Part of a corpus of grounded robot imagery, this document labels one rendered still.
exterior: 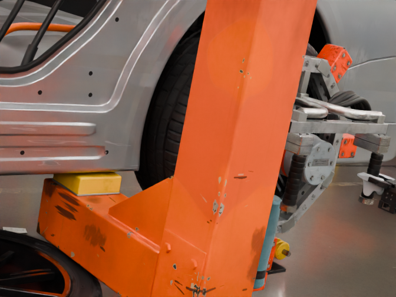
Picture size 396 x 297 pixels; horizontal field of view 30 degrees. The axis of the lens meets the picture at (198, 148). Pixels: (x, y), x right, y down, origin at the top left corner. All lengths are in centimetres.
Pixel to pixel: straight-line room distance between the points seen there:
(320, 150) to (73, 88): 69
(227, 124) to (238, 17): 21
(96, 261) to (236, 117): 60
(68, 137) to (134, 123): 20
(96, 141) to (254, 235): 53
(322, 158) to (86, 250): 69
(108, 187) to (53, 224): 18
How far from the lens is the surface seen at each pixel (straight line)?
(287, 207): 191
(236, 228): 155
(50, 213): 203
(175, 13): 197
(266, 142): 153
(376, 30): 262
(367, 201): 218
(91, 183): 195
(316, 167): 207
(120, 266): 178
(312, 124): 192
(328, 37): 244
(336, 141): 236
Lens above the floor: 128
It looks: 13 degrees down
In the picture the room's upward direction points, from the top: 11 degrees clockwise
